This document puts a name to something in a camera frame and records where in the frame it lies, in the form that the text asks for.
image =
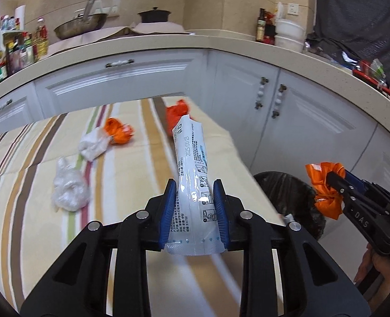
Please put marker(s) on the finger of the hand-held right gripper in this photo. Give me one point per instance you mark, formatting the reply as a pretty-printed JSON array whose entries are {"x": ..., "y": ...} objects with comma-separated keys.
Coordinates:
[
  {"x": 355, "y": 181},
  {"x": 338, "y": 185}
]

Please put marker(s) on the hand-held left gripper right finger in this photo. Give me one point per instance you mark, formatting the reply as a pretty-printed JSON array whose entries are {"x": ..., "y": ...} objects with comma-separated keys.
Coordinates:
[{"x": 221, "y": 211}]

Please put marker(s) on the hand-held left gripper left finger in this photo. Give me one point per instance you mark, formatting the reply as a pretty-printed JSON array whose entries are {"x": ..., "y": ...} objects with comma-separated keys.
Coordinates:
[{"x": 169, "y": 211}]

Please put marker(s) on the large orange plastic bag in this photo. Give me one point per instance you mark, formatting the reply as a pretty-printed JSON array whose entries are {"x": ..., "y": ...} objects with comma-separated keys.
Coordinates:
[{"x": 327, "y": 201}]

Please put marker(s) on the twisted white printed pouch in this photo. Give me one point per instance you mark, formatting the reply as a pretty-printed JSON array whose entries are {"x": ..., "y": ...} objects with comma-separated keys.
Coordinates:
[{"x": 191, "y": 171}]

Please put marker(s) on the black-lined trash bin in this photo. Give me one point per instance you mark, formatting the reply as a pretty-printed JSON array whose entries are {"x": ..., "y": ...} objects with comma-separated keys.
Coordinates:
[{"x": 280, "y": 191}]

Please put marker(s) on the person's right hand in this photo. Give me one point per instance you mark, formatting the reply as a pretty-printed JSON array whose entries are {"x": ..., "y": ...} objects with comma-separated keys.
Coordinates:
[{"x": 363, "y": 264}]

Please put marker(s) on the crumpled orange printed wrapper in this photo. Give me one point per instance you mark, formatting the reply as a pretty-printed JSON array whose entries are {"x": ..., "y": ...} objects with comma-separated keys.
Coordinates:
[{"x": 117, "y": 131}]

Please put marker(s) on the crumpled red-orange plastic bag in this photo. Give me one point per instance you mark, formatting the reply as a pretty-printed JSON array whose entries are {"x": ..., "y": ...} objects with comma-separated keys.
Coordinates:
[{"x": 173, "y": 115}]

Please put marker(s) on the crumpled clear plastic bag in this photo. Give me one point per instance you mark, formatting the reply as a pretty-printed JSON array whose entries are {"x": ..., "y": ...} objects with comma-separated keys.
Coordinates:
[{"x": 71, "y": 190}]

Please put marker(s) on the crumpled white plastic bag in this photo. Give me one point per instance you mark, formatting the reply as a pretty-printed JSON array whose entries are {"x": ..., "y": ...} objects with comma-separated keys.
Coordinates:
[{"x": 92, "y": 144}]

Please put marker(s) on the red dish rack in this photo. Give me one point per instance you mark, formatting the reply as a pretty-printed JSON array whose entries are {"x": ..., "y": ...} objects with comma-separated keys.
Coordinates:
[{"x": 368, "y": 74}]

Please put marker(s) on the green packets in rack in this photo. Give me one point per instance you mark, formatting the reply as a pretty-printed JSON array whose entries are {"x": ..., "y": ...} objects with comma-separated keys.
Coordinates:
[{"x": 378, "y": 70}]

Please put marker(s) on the white kitchen cabinets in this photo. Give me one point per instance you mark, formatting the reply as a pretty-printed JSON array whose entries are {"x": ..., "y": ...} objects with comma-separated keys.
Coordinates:
[{"x": 132, "y": 82}]

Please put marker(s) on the striped tablecloth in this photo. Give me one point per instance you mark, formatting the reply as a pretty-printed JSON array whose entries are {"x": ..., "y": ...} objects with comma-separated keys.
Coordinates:
[{"x": 33, "y": 204}]

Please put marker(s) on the white round container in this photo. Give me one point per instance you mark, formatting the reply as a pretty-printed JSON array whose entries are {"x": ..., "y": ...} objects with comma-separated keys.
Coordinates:
[
  {"x": 289, "y": 43},
  {"x": 290, "y": 28}
]

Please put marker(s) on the dark hanging cloth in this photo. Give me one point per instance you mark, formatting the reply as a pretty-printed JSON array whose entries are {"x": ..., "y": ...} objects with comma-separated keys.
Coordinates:
[{"x": 356, "y": 13}]

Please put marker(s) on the dark glass bottle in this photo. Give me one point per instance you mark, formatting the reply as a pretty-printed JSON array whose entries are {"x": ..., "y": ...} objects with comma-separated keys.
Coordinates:
[{"x": 261, "y": 28}]

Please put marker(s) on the white bag behind containers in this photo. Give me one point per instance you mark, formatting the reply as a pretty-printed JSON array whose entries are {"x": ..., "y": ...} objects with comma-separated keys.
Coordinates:
[{"x": 280, "y": 10}]

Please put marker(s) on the beige stove cover cloth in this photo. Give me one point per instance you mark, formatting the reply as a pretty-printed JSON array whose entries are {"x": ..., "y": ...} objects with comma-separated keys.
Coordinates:
[{"x": 115, "y": 34}]

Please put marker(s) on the black lidded pot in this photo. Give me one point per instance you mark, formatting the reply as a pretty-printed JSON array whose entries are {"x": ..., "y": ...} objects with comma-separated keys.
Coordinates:
[{"x": 154, "y": 16}]

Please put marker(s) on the metal wok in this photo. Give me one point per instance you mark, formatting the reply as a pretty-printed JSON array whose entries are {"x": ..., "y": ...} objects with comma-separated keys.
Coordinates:
[{"x": 81, "y": 26}]

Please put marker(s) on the yellow cooking oil bottle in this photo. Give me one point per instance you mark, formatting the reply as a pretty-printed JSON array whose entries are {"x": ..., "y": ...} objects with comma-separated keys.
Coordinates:
[{"x": 41, "y": 43}]

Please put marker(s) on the cluster of seasoning bottles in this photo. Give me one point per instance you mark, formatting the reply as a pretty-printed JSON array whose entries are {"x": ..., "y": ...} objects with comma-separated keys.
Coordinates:
[{"x": 13, "y": 56}]

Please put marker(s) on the white spice rack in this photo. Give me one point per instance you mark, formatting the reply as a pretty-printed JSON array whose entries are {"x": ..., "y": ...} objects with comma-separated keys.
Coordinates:
[{"x": 0, "y": 38}]

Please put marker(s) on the white paper towel roll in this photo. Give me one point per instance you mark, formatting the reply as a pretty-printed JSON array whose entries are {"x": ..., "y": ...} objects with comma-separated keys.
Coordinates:
[{"x": 20, "y": 16}]

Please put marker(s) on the single wall socket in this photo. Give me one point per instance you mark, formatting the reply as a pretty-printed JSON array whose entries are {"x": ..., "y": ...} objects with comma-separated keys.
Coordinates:
[{"x": 293, "y": 8}]

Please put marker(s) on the double wall socket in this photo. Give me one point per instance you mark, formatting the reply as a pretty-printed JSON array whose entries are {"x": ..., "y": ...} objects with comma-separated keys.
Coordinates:
[{"x": 110, "y": 6}]

